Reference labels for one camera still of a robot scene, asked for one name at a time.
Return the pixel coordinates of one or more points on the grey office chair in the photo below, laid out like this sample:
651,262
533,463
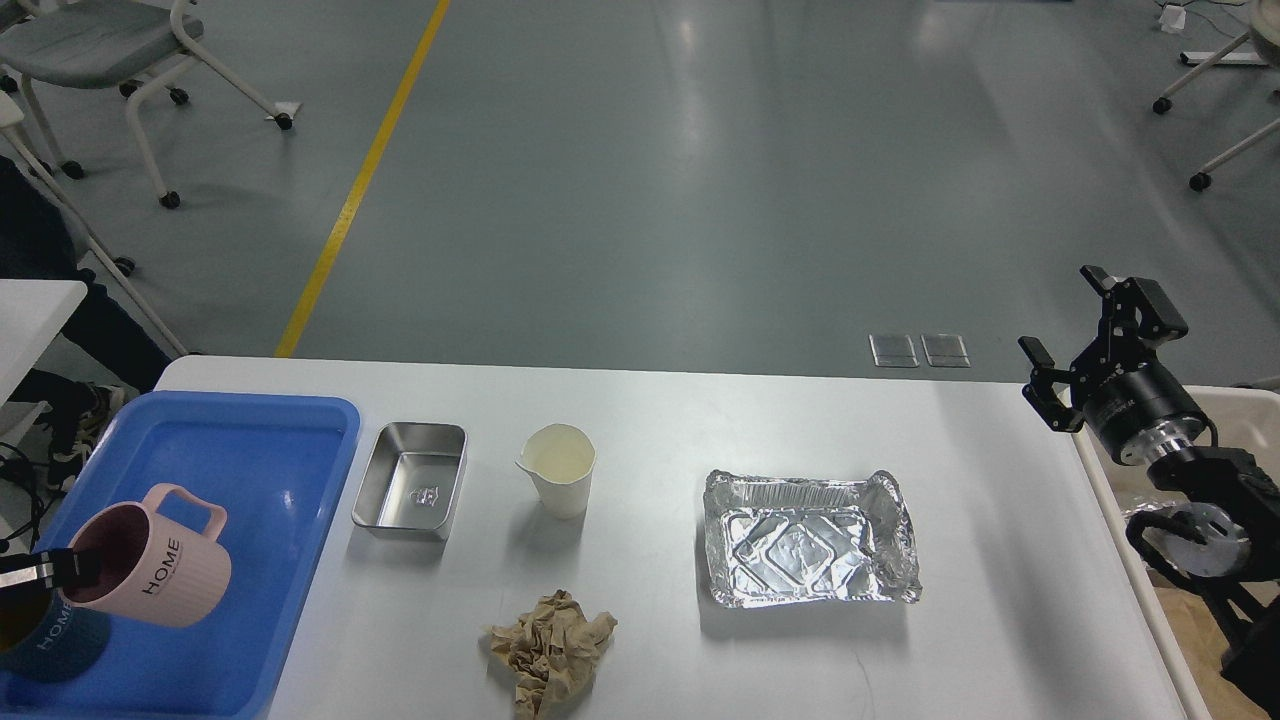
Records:
103,44

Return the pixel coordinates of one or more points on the pink HOME mug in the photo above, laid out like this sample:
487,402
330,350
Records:
151,568

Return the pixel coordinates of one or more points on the white paper cup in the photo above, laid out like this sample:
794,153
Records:
560,461

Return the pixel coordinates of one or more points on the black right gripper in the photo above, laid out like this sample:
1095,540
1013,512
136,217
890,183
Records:
1133,405

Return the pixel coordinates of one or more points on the floor socket plate right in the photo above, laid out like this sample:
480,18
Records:
945,350

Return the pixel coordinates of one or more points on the blue plastic tray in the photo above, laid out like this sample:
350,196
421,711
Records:
277,464

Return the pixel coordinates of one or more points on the stainless steel rectangular box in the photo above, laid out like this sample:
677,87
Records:
412,482

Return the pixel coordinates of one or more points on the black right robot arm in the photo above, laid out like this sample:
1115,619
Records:
1225,533

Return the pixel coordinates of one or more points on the white side table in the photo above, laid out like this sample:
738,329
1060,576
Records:
32,313

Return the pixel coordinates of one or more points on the dark blue HOME mug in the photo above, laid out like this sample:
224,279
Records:
46,640

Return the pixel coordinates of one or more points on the crumpled brown paper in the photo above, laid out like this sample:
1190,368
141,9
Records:
553,651

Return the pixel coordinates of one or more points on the floor socket plate left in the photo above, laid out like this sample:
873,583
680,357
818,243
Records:
896,351

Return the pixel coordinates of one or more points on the floor socket plate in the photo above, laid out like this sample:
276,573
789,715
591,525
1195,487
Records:
945,350
896,351

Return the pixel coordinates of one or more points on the aluminium foil tray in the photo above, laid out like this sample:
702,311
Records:
776,541

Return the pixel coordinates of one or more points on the white folding chair frame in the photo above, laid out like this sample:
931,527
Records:
119,267

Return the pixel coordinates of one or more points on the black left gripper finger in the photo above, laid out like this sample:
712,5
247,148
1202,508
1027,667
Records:
49,570

